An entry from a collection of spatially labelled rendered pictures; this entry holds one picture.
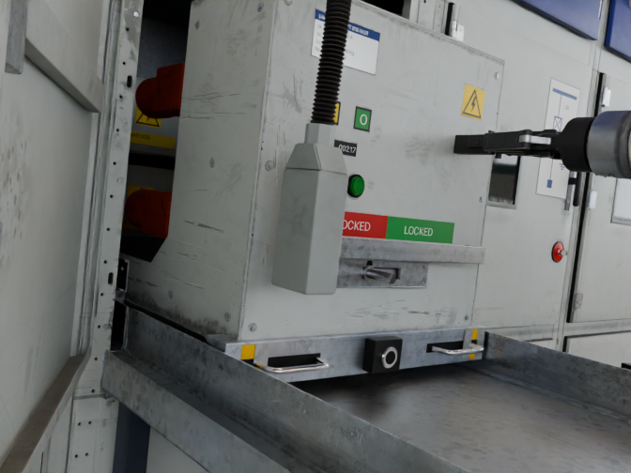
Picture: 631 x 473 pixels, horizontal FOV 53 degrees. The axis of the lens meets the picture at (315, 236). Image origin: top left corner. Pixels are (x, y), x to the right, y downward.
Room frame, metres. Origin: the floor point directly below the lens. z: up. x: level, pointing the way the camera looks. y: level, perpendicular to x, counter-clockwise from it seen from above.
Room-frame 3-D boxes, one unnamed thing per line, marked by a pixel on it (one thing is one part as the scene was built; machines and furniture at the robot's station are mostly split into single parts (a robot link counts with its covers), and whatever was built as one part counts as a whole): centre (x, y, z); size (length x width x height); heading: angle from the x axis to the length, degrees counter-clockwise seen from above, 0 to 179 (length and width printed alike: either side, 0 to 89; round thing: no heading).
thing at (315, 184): (0.76, 0.01, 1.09); 0.08 x 0.05 x 0.17; 40
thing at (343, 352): (0.96, -0.10, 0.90); 0.54 x 0.05 x 0.06; 130
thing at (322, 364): (0.82, 0.01, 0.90); 0.11 x 0.05 x 0.01; 130
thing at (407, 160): (0.94, -0.11, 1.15); 0.48 x 0.01 x 0.48; 130
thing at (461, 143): (1.01, -0.23, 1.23); 0.07 x 0.01 x 0.03; 40
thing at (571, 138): (0.89, -0.34, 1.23); 0.09 x 0.08 x 0.07; 40
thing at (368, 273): (0.91, -0.10, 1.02); 0.06 x 0.02 x 0.04; 40
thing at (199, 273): (1.14, 0.06, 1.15); 0.51 x 0.50 x 0.48; 40
